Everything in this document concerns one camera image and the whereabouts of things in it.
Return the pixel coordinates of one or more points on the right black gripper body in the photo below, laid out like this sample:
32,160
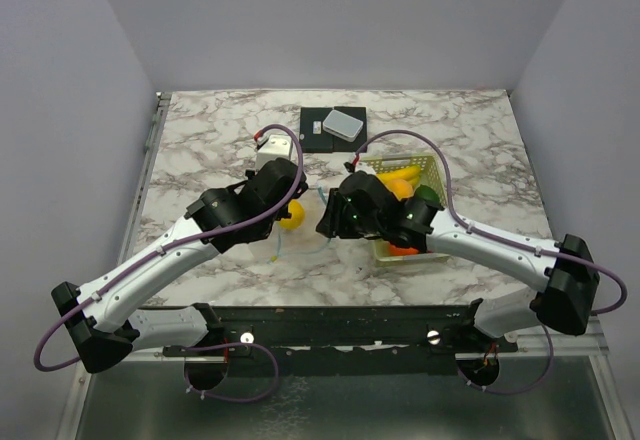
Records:
345,223

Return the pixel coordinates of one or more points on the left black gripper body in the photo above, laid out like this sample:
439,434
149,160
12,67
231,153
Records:
270,223

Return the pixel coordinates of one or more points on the yellow lemon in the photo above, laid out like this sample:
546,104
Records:
295,216

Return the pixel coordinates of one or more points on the orange yellow peach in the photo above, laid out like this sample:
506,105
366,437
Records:
400,188

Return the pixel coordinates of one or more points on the clear zip top bag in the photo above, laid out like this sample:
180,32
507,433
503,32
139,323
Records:
288,254

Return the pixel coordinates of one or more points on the pale green plastic basket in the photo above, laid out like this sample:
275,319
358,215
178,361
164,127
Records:
431,176

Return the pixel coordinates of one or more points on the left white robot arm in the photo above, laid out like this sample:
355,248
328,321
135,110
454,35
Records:
106,318

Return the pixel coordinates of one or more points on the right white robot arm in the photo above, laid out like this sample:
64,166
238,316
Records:
559,278

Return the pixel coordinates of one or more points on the orange tangerine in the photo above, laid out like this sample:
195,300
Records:
402,251

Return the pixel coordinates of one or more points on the yellow banana bunch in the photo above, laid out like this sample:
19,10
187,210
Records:
410,174

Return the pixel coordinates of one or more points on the black flat box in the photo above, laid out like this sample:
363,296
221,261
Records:
315,139

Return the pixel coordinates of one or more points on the green lime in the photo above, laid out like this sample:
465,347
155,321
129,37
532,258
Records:
428,194

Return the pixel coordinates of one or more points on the grey white small box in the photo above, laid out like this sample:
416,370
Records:
342,125

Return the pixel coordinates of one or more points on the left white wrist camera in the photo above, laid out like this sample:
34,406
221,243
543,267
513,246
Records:
271,147

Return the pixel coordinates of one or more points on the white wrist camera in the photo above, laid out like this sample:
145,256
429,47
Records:
356,165
271,147

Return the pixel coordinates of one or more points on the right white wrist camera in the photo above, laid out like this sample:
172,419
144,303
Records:
356,165

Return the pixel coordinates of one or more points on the black metal base rail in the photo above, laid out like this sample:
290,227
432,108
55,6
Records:
320,341

